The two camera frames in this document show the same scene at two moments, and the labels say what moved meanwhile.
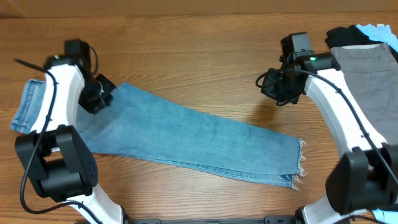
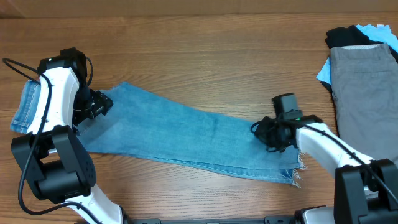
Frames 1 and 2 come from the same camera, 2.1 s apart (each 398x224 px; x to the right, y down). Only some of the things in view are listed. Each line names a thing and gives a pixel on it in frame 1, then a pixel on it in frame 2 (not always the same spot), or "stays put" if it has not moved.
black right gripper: (269, 91) to (262, 135)
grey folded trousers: (371, 72) stays put
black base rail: (268, 219) stays put
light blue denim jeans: (140, 121) stays put
